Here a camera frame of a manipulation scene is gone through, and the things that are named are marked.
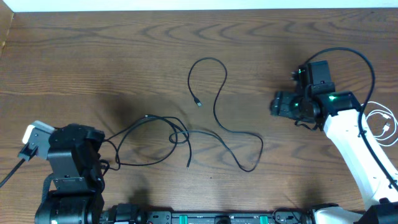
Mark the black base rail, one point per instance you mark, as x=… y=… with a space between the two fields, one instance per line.
x=133 y=214

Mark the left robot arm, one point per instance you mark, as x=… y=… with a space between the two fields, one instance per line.
x=73 y=192

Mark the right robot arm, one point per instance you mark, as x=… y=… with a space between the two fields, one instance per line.
x=337 y=114

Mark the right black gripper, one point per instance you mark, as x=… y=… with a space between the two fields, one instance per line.
x=278 y=103

